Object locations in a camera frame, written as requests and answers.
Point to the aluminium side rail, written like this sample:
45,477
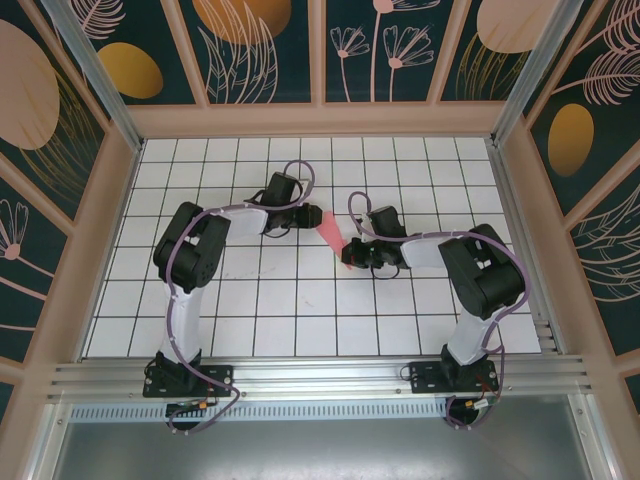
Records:
520,250

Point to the dark panel pink disc gold leaves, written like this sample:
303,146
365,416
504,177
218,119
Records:
480,50

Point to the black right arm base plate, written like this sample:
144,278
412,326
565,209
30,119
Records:
425,377

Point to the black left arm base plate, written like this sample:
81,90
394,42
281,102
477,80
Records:
220,380

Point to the dark panel with pink flowers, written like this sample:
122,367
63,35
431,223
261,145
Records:
360,50

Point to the aluminium corner post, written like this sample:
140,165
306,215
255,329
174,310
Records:
530,75
100,85

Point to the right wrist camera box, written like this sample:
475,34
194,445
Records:
367,217

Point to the dark panel large pink oval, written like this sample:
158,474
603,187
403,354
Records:
30,90

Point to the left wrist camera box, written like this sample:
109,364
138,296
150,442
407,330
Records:
305,183

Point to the pink paper sheet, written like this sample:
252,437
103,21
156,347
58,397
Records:
332,232

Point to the grey metal sheet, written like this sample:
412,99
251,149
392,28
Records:
320,450

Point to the small controller board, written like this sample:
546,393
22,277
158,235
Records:
192,406
480,404

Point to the dark panel orange oval pink feather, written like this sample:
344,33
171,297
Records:
570,140

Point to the dark panel orange disc pink leaves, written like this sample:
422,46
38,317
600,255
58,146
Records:
240,30

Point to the dark panel with orange oval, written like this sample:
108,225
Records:
130,70

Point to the long aluminium base rail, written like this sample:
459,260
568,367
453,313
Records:
320,372

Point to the dark panel single pink flower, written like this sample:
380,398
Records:
20,240

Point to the dark panel pink leaf outlines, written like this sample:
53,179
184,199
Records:
610,260

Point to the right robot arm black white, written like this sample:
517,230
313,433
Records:
480,275

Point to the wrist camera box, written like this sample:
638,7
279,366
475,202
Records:
305,183
367,217

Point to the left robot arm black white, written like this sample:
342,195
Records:
190,250

